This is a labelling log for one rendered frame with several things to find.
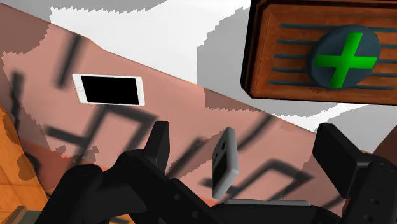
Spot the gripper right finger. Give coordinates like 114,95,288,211
312,123,397,224

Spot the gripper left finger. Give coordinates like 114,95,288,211
34,120,218,224

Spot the pink patterned furniture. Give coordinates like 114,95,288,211
0,2,378,218

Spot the white smartphone with black screen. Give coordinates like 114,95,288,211
71,73,146,108

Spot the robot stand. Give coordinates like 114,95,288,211
240,0,397,106

